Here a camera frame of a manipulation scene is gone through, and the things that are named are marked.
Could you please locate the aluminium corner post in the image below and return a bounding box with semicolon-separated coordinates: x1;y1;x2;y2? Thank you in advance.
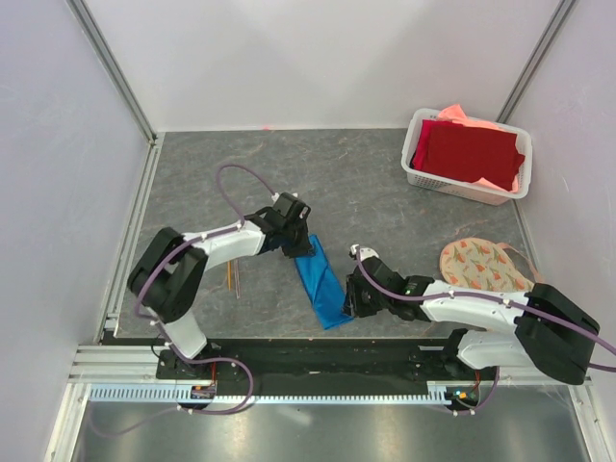
496;0;578;124
66;0;158;145

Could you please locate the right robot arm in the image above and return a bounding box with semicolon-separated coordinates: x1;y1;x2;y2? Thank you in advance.
344;270;599;385

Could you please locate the red cloth in basket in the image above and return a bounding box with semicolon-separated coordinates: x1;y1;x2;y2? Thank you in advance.
410;120;525;193

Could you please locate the left aluminium corner post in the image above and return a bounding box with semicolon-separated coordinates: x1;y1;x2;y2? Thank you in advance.
66;0;158;145

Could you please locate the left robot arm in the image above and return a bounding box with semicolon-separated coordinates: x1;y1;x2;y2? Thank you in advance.
127;201;314;378

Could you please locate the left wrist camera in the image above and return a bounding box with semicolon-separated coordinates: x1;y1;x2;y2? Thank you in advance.
272;192;311;222

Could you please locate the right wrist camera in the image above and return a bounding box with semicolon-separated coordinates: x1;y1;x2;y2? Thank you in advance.
349;244;405;293

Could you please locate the salmon cloth in basket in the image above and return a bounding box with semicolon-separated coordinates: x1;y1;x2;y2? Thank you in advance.
437;104;500;130

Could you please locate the slotted cable duct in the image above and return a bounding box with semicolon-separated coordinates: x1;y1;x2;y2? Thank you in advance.
89;383;473;406

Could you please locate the floral oval placemat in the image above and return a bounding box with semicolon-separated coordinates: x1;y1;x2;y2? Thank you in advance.
439;238;545;293

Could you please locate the orange plastic fork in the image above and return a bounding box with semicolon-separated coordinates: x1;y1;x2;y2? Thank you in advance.
227;261;234;292

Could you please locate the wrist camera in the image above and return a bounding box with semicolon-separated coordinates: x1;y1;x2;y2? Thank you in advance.
349;244;405;293
272;192;311;222

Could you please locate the white plastic basket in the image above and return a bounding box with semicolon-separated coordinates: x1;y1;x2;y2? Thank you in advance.
400;107;532;205

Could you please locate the blue cloth napkin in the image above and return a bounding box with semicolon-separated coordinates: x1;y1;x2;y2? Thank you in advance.
295;234;352;330

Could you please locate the right aluminium corner post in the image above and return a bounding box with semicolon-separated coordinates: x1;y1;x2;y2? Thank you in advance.
496;0;578;124

